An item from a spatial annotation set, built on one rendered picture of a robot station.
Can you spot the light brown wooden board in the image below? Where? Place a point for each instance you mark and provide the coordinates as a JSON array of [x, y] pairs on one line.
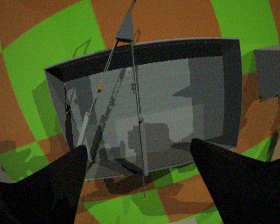
[[275, 148]]

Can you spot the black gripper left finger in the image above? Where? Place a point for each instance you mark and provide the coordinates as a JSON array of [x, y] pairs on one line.
[[48, 196]]

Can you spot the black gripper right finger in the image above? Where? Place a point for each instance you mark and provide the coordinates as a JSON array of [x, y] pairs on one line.
[[240, 186]]

